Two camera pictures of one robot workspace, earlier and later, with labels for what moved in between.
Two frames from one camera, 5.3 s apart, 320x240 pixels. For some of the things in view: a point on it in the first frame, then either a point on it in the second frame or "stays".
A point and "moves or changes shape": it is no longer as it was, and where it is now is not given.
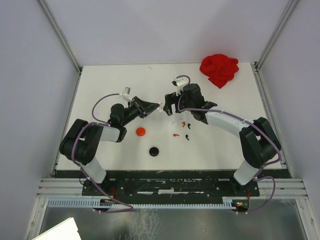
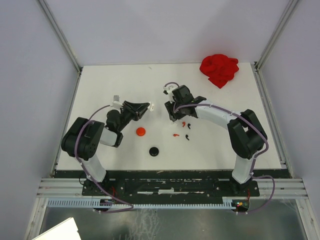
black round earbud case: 153,151 stays
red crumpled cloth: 219,68 stays
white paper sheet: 66,230 stays
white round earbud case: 160,108 moves or changes shape
